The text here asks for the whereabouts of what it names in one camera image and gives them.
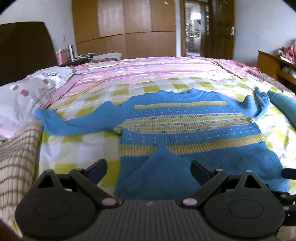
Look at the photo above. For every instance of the dark wooden door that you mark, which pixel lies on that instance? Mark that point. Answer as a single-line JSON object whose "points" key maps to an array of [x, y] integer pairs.
{"points": [[218, 38]]}

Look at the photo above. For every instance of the yellow white checkered bedsheet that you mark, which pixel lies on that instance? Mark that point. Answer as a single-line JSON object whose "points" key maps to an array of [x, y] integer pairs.
{"points": [[65, 153]]}

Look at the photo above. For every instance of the pink floral clothes pile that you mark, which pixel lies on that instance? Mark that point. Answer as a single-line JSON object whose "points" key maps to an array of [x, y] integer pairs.
{"points": [[288, 52]]}

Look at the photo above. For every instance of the blue striped knit sweater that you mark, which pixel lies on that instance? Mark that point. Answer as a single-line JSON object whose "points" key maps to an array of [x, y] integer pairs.
{"points": [[162, 133]]}

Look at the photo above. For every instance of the dark wooden headboard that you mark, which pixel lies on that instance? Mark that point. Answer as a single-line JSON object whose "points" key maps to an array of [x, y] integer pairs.
{"points": [[26, 47]]}

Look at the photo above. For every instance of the white folded cloth on nightstand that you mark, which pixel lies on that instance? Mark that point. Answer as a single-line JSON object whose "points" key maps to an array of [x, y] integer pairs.
{"points": [[113, 55]]}

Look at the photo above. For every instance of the silver metal thermos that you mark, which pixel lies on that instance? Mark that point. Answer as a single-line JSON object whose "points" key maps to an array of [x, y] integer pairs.
{"points": [[71, 52]]}

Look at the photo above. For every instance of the wooden side cabinet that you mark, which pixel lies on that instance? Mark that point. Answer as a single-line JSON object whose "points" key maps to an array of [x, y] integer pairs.
{"points": [[277, 69]]}

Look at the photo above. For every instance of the wooden wardrobe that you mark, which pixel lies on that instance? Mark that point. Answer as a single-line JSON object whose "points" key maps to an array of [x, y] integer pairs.
{"points": [[136, 29]]}

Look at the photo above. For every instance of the pink storage box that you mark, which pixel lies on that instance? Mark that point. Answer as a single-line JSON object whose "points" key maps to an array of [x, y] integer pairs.
{"points": [[62, 56]]}

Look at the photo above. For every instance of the beige brown striped knit garment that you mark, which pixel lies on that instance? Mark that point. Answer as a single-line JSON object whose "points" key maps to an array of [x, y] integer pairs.
{"points": [[18, 162]]}

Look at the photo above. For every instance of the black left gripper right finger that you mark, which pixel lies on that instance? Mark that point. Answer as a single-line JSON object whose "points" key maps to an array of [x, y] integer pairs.
{"points": [[210, 181]]}

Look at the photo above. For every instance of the pink striped quilt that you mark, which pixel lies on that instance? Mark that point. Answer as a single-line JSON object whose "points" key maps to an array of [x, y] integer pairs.
{"points": [[87, 77]]}

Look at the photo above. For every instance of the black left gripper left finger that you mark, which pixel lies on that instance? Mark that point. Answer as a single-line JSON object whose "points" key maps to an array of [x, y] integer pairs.
{"points": [[86, 181]]}

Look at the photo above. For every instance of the grey pillow with pink dots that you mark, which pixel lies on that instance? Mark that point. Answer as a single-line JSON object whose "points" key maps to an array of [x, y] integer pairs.
{"points": [[20, 99]]}

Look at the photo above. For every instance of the teal folded garment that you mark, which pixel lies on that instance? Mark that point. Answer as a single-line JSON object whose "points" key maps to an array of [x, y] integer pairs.
{"points": [[285, 104]]}

